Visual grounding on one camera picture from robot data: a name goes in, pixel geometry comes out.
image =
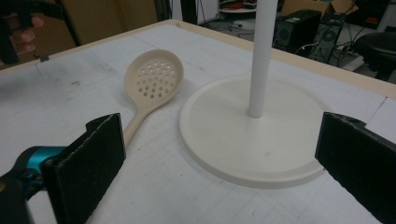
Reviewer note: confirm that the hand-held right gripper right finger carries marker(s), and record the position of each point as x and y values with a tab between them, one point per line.
358	158

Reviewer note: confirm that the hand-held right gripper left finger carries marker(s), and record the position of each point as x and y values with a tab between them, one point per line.
84	168

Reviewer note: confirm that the beige slotted spoon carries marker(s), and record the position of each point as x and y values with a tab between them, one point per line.
154	79

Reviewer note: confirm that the small dark clip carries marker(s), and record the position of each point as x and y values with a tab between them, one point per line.
44	58

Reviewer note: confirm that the brown wooden panel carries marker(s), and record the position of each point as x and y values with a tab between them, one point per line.
102	18

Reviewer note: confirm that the white stand with round base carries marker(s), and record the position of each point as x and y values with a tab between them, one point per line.
249	140

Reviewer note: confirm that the black computer tower with fan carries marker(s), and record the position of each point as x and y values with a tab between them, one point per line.
328	39

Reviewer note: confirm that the cardboard box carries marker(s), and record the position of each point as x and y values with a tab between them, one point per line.
314	6

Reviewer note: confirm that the white round shelf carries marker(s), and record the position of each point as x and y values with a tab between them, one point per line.
238	10

